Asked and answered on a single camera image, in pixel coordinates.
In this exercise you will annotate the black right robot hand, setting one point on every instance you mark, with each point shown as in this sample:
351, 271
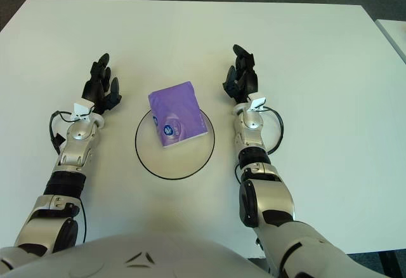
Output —
245, 82

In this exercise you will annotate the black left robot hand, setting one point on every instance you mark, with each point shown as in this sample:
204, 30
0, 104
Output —
95, 90

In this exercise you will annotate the purple tissue paper pack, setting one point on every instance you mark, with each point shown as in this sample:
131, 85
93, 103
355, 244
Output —
177, 113

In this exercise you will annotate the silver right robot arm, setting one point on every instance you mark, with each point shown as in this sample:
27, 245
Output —
269, 192

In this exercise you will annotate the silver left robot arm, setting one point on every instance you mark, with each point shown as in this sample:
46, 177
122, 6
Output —
73, 154

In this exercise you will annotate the white plate with black rim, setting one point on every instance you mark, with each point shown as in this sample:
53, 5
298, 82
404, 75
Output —
177, 165

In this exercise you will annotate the white side table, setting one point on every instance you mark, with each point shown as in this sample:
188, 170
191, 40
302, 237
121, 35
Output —
396, 35

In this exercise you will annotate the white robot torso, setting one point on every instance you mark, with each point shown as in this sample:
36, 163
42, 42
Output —
142, 255

